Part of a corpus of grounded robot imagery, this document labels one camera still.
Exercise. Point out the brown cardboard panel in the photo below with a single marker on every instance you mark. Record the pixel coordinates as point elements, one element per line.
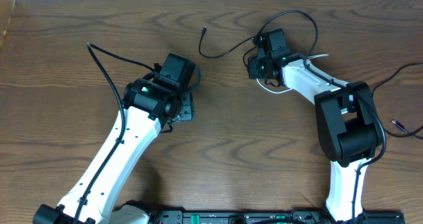
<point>7,8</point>

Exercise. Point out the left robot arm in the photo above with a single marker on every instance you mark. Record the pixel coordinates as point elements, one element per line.
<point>146,108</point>

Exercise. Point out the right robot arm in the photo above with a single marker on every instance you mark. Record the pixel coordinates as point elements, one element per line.
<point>350,132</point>

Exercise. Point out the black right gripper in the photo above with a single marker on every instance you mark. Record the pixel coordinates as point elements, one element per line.
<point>252,71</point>

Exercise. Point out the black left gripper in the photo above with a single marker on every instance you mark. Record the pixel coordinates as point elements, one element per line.
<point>186,107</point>

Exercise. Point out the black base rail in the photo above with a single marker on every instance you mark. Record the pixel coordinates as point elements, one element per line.
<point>264,217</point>

